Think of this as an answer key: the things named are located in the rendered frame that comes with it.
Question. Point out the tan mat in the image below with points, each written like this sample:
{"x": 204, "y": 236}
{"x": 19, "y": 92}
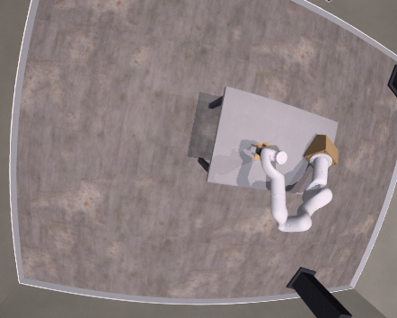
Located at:
{"x": 259, "y": 145}

